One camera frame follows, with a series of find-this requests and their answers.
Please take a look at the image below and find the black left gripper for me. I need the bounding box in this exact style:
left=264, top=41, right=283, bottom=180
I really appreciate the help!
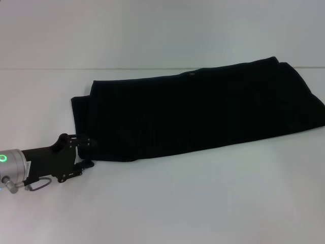
left=21, top=133, right=99, bottom=184

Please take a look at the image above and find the black shirt with FREE print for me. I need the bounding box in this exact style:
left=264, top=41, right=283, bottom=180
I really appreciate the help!
left=70, top=56, right=325, bottom=164

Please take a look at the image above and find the left arm cable with plug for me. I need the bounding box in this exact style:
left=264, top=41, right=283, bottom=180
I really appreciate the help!
left=1, top=176, right=53, bottom=194

